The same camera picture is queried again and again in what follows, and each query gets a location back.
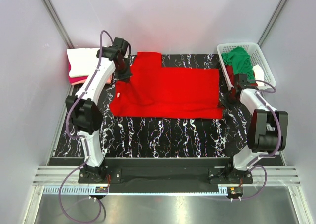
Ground bright red t-shirt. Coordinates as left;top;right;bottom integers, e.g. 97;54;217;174
109;52;223;119

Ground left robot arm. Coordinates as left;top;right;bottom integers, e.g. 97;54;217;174
65;37;132;183

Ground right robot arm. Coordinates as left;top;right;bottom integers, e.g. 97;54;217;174
216;74;288;184

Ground dark red t-shirt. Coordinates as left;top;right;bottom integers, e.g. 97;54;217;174
226;65;235;87

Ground white cloth in basket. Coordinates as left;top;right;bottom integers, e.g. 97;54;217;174
252;64;265;87

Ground black marble pattern mat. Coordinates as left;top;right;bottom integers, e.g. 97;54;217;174
52;54;252;158

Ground green t-shirt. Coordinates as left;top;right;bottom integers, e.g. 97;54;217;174
221;47;255;81

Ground white plastic basket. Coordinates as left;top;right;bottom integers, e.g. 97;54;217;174
217;42;276;90

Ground magenta folded t-shirt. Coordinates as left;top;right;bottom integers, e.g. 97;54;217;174
68;63;88;85

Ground right small circuit board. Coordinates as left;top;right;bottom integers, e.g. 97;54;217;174
230;187;243;195

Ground small circuit board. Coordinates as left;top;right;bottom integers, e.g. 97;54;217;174
230;187;243;195
95;186;108;193

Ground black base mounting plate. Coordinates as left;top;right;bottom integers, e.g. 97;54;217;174
79;158;253;185

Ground left small circuit board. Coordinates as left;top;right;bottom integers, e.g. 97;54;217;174
95;186;108;193

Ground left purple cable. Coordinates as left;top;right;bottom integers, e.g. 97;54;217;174
59;30;107;223

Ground aluminium frame rail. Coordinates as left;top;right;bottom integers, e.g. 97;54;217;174
33;166;301;186

